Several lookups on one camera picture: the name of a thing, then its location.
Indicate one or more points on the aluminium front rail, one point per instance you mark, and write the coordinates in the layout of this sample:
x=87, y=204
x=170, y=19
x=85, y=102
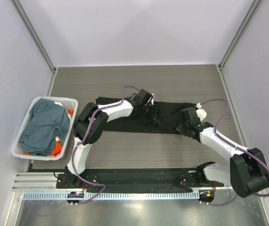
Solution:
x=34, y=181

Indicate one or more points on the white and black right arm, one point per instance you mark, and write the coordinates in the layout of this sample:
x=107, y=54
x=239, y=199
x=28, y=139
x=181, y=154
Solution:
x=247, y=173

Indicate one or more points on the left aluminium frame post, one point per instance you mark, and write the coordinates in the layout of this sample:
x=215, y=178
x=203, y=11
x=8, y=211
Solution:
x=25, y=19

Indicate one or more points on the aluminium frame post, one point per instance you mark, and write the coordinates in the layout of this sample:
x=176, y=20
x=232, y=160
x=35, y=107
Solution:
x=240, y=31
x=25, y=19

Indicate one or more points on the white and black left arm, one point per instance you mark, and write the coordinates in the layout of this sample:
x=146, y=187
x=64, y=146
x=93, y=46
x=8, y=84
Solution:
x=90, y=125

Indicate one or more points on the white plastic laundry basket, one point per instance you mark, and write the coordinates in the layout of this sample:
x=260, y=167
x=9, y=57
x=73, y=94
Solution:
x=46, y=128

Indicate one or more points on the orange garment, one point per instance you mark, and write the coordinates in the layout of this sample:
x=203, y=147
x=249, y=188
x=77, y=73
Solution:
x=57, y=148

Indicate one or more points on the black t-shirt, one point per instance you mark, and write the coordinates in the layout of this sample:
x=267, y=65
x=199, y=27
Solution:
x=168, y=113

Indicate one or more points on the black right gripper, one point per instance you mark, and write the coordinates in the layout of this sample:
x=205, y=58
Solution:
x=180, y=128

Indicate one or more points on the right aluminium frame post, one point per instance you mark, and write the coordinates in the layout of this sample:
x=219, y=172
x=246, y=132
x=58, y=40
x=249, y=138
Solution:
x=240, y=31

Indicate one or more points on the grey-blue t-shirt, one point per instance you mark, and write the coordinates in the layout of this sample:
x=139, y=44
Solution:
x=44, y=124

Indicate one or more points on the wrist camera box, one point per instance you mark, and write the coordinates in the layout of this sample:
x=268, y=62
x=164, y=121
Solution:
x=193, y=115
x=141, y=98

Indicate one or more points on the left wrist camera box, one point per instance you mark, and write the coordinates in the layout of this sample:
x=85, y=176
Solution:
x=141, y=98

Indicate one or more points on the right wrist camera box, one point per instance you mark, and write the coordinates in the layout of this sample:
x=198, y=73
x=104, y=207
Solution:
x=193, y=115

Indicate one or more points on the slotted white cable duct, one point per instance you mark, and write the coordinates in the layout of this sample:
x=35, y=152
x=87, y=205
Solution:
x=79, y=196

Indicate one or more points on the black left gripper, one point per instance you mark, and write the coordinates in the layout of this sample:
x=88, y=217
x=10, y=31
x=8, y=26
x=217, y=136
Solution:
x=151, y=120

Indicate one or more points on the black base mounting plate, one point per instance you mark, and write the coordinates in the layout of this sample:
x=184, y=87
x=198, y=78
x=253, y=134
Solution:
x=147, y=181

